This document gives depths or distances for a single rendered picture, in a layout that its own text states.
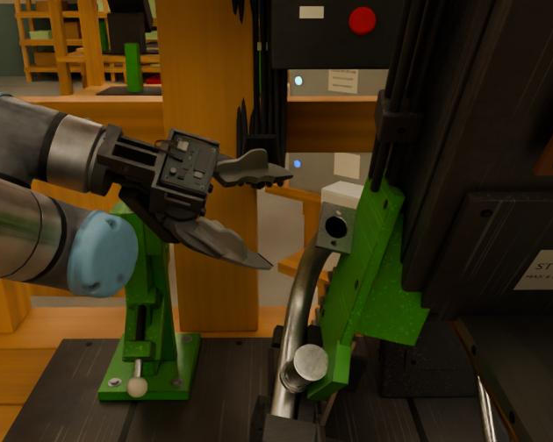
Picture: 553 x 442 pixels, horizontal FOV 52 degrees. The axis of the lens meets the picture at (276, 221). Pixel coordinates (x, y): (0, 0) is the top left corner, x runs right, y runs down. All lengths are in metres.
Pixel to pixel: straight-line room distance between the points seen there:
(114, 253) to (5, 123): 0.19
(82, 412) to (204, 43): 0.55
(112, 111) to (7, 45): 10.75
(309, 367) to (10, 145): 0.37
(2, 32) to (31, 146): 11.15
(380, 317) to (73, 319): 0.68
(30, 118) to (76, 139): 0.05
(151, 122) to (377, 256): 0.55
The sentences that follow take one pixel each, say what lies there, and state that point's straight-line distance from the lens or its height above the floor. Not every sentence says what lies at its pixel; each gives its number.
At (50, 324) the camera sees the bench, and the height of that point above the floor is 0.88.
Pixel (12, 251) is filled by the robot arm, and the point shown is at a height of 1.27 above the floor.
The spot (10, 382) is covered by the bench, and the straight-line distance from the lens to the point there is 1.00.
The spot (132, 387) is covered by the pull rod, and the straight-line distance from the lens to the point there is 0.81.
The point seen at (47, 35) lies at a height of 0.76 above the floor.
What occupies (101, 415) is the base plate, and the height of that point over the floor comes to 0.90.
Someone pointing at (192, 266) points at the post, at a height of 1.01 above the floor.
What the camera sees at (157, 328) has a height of 1.00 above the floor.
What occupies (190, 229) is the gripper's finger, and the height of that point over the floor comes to 1.21.
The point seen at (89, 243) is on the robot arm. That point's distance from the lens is 0.49.
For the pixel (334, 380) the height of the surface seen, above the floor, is 1.09.
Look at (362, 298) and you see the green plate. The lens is 0.57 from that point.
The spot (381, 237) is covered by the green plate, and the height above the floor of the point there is 1.23.
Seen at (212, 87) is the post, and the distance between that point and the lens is 0.88.
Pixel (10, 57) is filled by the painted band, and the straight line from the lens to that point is 11.75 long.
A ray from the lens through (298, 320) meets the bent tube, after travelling 0.72.
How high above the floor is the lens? 1.44
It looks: 22 degrees down
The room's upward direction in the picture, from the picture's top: straight up
